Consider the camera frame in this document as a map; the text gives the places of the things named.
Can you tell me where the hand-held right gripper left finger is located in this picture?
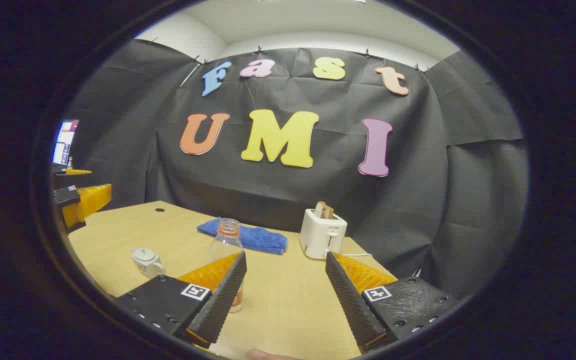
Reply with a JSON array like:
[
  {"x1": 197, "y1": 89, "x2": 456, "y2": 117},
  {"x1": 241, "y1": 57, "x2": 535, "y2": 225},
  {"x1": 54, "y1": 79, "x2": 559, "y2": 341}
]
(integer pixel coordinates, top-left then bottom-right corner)
[{"x1": 117, "y1": 251, "x2": 248, "y2": 349}]

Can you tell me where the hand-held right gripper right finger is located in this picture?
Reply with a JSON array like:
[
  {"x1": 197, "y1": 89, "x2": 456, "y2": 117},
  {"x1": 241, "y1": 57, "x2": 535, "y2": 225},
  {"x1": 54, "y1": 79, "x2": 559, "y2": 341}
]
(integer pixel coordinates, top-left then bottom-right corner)
[{"x1": 325, "y1": 251, "x2": 461, "y2": 354}]

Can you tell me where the clear plastic water bottle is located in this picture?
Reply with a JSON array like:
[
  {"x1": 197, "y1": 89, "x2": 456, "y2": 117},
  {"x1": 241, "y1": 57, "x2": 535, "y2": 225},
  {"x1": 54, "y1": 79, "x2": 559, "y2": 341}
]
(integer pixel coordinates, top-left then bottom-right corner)
[{"x1": 207, "y1": 218, "x2": 245, "y2": 313}]

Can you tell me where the white floral teacup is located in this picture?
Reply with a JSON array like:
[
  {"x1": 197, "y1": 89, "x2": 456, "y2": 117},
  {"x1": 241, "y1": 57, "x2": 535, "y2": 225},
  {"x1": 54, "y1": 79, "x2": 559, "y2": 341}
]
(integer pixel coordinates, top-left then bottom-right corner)
[{"x1": 130, "y1": 247, "x2": 165, "y2": 278}]

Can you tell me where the computer monitor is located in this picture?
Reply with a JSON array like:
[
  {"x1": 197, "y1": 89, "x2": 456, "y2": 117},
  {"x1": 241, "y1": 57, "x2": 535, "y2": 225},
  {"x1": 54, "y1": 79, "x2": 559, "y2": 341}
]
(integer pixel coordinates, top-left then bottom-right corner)
[{"x1": 52, "y1": 120, "x2": 80, "y2": 166}]

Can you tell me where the white toaster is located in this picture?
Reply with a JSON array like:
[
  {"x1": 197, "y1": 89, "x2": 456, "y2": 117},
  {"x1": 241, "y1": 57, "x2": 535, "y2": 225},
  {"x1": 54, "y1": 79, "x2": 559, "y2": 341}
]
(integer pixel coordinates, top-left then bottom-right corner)
[{"x1": 299, "y1": 208, "x2": 348, "y2": 260}]

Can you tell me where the blue towel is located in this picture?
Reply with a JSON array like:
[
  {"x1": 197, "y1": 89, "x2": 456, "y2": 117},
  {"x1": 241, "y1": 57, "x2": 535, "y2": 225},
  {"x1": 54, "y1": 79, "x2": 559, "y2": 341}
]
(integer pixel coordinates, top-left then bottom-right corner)
[{"x1": 197, "y1": 217, "x2": 288, "y2": 255}]

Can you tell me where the black backdrop cloth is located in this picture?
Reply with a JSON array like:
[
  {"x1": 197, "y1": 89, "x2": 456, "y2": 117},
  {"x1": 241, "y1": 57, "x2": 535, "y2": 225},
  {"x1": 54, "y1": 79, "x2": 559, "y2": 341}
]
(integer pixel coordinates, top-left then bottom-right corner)
[{"x1": 63, "y1": 39, "x2": 529, "y2": 301}]

